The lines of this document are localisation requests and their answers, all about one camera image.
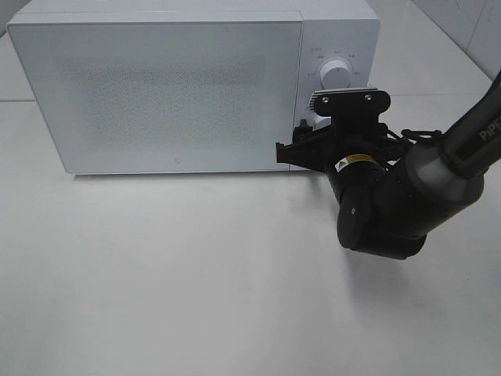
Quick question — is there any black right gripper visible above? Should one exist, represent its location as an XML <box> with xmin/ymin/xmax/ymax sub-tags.
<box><xmin>275</xmin><ymin>119</ymin><xmax>391</xmax><ymax>202</ymax></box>

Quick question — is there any white timer knob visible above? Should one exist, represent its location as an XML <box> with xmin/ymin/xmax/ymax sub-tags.
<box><xmin>312</xmin><ymin>115</ymin><xmax>331</xmax><ymax>131</ymax></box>

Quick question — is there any white microwave door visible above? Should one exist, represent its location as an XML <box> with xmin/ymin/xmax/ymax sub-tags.
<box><xmin>9</xmin><ymin>22</ymin><xmax>301</xmax><ymax>175</ymax></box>

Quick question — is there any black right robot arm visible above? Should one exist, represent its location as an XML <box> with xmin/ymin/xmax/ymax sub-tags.
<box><xmin>276</xmin><ymin>79</ymin><xmax>500</xmax><ymax>259</ymax></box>

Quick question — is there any upper white power knob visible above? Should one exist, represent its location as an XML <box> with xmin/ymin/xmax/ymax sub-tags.
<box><xmin>319</xmin><ymin>57</ymin><xmax>352</xmax><ymax>89</ymax></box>

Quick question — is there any white microwave oven body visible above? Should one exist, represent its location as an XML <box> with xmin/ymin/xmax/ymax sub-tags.
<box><xmin>11</xmin><ymin>7</ymin><xmax>382</xmax><ymax>175</ymax></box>

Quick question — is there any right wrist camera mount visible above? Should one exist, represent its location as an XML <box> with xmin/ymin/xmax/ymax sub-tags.
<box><xmin>308</xmin><ymin>88</ymin><xmax>391</xmax><ymax>127</ymax></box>

